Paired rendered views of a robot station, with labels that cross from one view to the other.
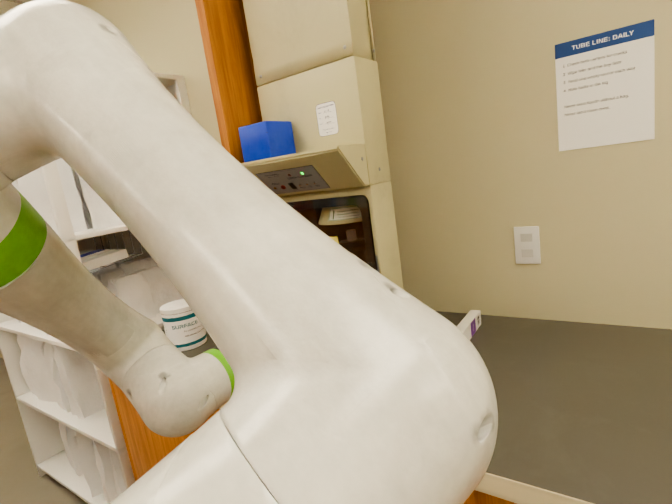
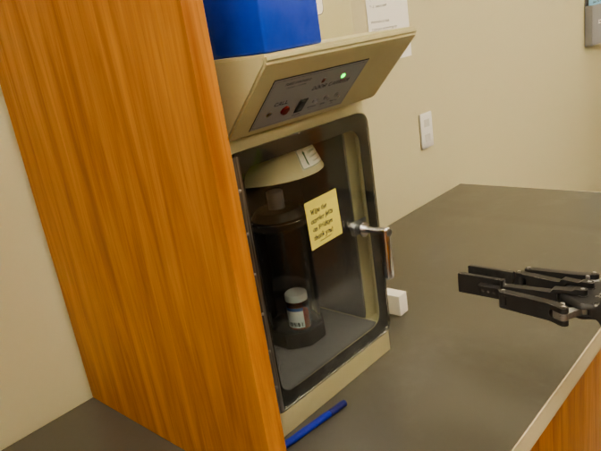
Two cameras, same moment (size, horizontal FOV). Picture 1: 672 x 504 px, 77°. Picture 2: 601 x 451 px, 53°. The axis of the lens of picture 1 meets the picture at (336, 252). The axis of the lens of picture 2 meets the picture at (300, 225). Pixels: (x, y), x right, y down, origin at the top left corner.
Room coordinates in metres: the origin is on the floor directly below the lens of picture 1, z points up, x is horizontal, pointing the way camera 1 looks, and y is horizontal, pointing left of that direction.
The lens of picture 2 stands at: (1.03, 0.90, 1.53)
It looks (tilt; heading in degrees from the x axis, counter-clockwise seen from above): 18 degrees down; 278
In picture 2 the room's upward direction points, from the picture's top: 9 degrees counter-clockwise
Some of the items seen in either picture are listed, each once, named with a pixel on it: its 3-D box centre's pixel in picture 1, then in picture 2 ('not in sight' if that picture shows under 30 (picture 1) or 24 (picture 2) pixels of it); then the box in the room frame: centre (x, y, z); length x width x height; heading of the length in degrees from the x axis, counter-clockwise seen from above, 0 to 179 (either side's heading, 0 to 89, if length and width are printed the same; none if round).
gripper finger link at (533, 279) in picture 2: not in sight; (553, 286); (0.81, 0.11, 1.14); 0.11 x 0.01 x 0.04; 135
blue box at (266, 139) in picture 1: (267, 141); (260, 13); (1.15, 0.14, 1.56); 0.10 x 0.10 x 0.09; 54
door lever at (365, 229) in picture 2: not in sight; (378, 251); (1.04, -0.04, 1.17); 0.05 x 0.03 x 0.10; 143
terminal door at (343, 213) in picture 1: (328, 271); (321, 257); (1.13, 0.03, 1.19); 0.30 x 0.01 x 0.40; 53
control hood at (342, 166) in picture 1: (302, 174); (322, 80); (1.09, 0.06, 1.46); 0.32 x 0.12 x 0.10; 54
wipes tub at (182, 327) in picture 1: (184, 323); not in sight; (1.41, 0.56, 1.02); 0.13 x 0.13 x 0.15
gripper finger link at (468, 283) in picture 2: not in sight; (481, 285); (0.90, 0.08, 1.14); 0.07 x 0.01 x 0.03; 144
